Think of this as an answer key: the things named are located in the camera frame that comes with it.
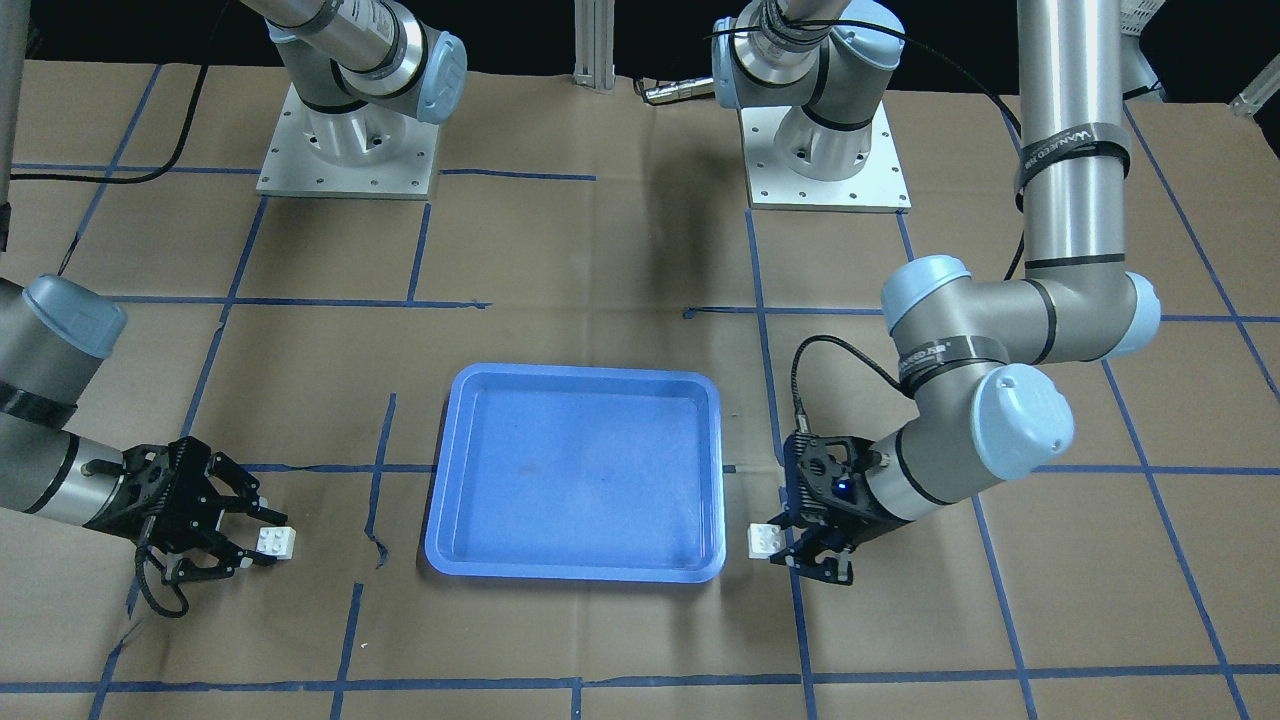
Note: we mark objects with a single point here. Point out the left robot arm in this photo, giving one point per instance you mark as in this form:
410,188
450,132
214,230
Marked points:
970,352

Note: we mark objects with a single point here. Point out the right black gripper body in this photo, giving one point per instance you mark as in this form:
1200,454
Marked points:
112,503

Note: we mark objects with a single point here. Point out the metal connector plug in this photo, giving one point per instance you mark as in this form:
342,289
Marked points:
680,91

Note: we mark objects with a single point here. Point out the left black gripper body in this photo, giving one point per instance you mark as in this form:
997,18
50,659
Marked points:
858,513

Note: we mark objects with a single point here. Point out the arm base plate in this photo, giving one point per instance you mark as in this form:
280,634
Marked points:
368,153
795,165

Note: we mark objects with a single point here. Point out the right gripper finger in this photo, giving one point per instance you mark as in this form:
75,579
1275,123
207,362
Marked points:
229,557
245,487

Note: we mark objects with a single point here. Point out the aluminium profile post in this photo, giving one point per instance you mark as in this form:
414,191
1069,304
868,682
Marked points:
593,42

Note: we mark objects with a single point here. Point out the white block arm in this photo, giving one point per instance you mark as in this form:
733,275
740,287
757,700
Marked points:
765,541
277,542

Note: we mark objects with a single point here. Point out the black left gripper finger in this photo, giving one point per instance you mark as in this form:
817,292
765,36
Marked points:
787,519
821,555

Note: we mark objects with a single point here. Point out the blue plastic tray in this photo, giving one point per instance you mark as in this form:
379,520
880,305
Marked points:
579,473

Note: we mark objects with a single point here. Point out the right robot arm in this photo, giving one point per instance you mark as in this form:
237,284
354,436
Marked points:
342,55

